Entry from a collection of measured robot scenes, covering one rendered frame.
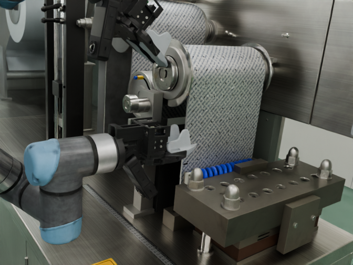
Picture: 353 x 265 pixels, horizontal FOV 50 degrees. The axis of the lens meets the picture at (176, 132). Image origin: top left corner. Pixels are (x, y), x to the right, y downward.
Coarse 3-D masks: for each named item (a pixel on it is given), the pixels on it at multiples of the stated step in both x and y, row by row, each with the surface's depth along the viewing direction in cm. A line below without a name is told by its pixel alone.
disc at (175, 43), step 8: (176, 40) 81; (176, 48) 81; (184, 48) 79; (184, 56) 79; (152, 72) 89; (192, 72) 78; (192, 80) 79; (184, 88) 80; (184, 96) 81; (168, 104) 86; (176, 104) 83
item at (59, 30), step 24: (48, 0) 103; (72, 0) 93; (48, 24) 105; (72, 24) 95; (48, 48) 107; (72, 48) 97; (48, 72) 109; (72, 72) 98; (48, 96) 111; (72, 96) 100; (48, 120) 113; (72, 120) 102
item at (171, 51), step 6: (168, 48) 82; (174, 48) 81; (168, 54) 83; (174, 54) 81; (180, 54) 80; (180, 60) 79; (180, 66) 80; (180, 72) 80; (180, 78) 80; (264, 78) 95; (156, 84) 88; (180, 84) 80; (162, 90) 86; (168, 90) 85; (174, 90) 82; (180, 90) 81; (168, 96) 84; (174, 96) 82
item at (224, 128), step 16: (224, 96) 87; (240, 96) 90; (256, 96) 94; (192, 112) 82; (208, 112) 85; (224, 112) 89; (240, 112) 92; (256, 112) 96; (192, 128) 84; (208, 128) 87; (224, 128) 90; (240, 128) 94; (256, 128) 97; (208, 144) 88; (224, 144) 92; (240, 144) 95; (192, 160) 87; (208, 160) 90; (224, 160) 94
